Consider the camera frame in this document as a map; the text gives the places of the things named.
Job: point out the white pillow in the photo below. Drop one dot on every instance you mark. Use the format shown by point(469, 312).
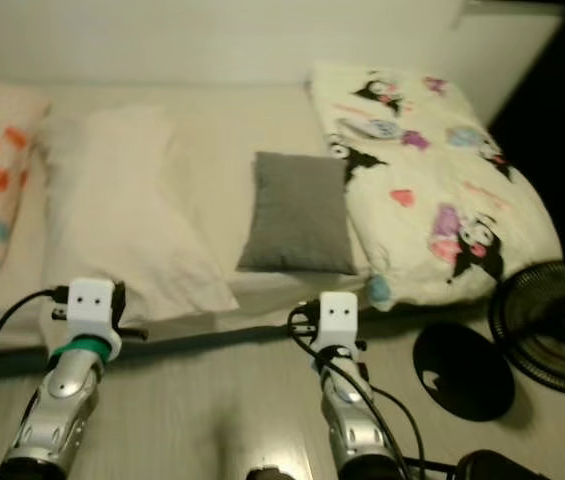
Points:
point(122, 220)

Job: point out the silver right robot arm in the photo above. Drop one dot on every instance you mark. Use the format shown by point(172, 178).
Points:
point(357, 420)

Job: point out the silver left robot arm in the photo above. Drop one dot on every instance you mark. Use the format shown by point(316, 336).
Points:
point(57, 410)

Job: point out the green left wrist band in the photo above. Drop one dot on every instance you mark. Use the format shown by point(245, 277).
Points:
point(77, 349)

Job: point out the grey square cushion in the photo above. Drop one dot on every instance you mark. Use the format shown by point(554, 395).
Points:
point(300, 215)

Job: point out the grey robot lower body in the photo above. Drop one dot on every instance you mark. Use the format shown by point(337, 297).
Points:
point(277, 474)

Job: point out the black floor fan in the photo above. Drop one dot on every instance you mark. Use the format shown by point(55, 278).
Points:
point(462, 375)

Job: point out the cartoon print cream blanket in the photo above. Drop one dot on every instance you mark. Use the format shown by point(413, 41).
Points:
point(422, 170)

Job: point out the bed with cream sheet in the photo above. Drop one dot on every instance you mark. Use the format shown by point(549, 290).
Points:
point(212, 130)

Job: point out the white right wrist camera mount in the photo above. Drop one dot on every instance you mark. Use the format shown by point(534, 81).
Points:
point(339, 318)

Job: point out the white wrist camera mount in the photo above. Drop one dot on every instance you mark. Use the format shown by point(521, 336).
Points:
point(90, 308)
point(339, 318)

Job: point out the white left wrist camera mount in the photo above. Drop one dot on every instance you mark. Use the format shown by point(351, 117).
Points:
point(90, 308)

